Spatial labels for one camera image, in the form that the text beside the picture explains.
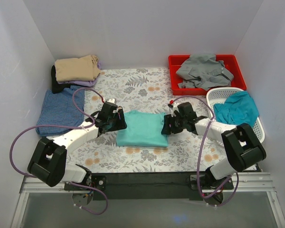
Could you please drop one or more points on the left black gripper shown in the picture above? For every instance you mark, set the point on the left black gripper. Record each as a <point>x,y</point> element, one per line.
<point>118,120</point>

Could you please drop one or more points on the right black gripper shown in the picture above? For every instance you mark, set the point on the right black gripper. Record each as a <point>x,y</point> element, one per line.
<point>169,126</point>

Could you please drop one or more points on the mint green t shirt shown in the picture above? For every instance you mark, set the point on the mint green t shirt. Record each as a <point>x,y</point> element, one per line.
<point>143,130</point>

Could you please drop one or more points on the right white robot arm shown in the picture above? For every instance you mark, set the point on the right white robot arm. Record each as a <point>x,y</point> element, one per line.
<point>242,146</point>

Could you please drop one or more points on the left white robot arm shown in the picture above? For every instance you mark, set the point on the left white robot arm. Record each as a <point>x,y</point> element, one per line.
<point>48,162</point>

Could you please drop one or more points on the floral patterned table mat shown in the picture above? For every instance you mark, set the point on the floral patterned table mat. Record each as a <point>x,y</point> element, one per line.
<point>149,91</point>

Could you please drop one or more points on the folded lavender shirt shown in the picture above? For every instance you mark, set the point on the folded lavender shirt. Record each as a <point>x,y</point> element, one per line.
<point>81,83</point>

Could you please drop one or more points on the white plastic basket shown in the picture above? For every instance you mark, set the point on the white plastic basket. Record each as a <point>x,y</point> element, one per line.
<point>219,96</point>

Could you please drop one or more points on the blue checkered shirt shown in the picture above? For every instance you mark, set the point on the blue checkered shirt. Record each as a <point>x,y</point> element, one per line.
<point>62,108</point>

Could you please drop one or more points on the folded beige shirt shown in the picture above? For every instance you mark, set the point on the folded beige shirt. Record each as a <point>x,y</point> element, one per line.
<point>77,69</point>

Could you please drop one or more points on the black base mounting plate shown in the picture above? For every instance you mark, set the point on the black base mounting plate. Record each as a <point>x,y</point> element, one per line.
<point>146,185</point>

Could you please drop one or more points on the grey polo shirt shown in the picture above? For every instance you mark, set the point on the grey polo shirt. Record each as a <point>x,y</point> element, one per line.
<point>204,71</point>

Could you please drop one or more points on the folded black garment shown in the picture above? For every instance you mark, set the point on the folded black garment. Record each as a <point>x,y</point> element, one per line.
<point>55,86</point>

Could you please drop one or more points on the teal blue t shirt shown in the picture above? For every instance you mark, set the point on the teal blue t shirt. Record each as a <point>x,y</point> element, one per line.
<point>239,108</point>

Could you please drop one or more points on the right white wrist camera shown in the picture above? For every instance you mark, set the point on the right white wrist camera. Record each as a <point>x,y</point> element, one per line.
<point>173,105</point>

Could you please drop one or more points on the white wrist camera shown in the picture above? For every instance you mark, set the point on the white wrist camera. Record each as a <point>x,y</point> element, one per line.
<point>111,100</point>
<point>173,105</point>

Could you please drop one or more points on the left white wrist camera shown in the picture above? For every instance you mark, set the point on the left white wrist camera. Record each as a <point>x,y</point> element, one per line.
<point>111,100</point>

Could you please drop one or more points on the aluminium frame rail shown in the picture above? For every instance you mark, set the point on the aluminium frame rail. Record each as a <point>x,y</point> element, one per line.
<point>248,182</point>

